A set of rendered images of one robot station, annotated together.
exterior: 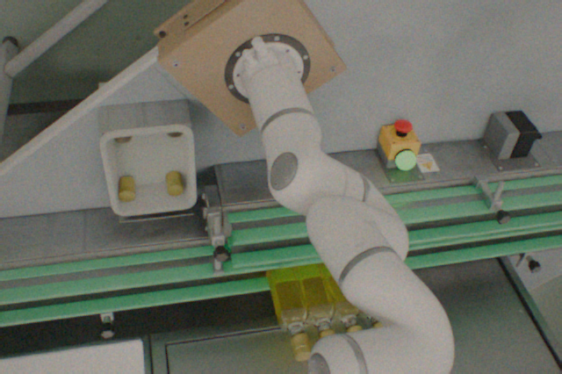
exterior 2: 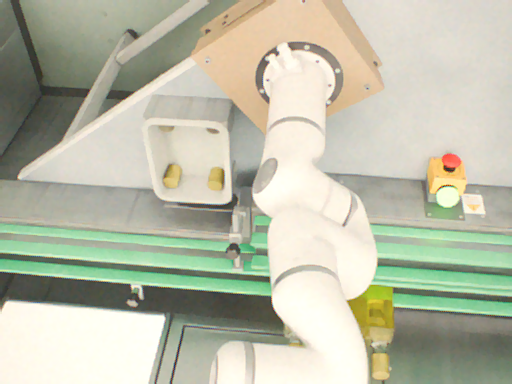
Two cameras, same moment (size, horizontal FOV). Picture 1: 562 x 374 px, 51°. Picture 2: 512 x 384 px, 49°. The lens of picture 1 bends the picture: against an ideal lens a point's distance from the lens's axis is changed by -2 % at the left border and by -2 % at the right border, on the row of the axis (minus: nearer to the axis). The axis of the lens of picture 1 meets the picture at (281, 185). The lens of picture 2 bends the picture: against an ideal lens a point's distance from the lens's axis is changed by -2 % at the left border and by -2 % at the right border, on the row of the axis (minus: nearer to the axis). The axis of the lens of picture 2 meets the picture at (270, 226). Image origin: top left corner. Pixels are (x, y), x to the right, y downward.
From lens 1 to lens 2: 24 cm
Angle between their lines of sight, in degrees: 15
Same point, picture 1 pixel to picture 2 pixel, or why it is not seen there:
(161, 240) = (194, 229)
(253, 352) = not seen: hidden behind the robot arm
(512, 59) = not seen: outside the picture
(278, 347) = not seen: hidden behind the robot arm
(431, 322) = (341, 354)
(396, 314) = (311, 337)
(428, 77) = (487, 113)
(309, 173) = (284, 181)
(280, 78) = (298, 86)
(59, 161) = (118, 141)
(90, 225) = (139, 203)
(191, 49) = (222, 48)
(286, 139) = (278, 145)
